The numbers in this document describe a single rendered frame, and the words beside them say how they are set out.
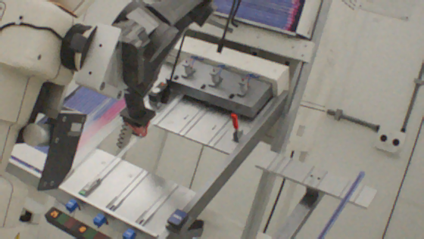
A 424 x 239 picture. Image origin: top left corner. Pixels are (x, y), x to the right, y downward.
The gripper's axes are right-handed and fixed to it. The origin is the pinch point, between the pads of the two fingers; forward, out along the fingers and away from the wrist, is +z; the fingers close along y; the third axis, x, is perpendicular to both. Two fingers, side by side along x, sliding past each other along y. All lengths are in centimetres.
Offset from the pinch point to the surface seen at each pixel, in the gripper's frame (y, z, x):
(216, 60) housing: -4.3, -5.0, -36.4
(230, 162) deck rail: -31.0, 0.8, -3.4
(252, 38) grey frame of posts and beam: -12.9, -10.1, -46.8
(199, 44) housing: 6.3, -4.7, -41.6
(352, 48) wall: 1, 81, -165
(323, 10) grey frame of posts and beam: -33, -19, -60
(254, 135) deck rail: -30.8, 1.6, -17.0
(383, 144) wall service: -34, 109, -131
